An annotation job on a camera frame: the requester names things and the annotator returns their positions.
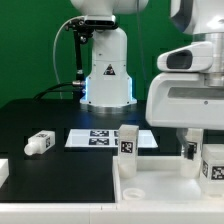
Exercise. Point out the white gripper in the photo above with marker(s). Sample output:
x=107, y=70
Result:
x=189, y=92

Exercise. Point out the white square tabletop tray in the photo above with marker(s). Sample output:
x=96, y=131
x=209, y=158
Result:
x=160, y=179

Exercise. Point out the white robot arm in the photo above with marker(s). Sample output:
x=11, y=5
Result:
x=122, y=63

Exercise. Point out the white front barrier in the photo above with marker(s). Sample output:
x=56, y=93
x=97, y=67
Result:
x=124, y=213

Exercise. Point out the white marker sheet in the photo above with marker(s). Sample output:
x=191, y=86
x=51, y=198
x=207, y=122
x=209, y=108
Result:
x=105, y=138

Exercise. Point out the white left barrier block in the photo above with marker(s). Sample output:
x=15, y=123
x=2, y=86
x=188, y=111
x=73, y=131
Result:
x=4, y=171

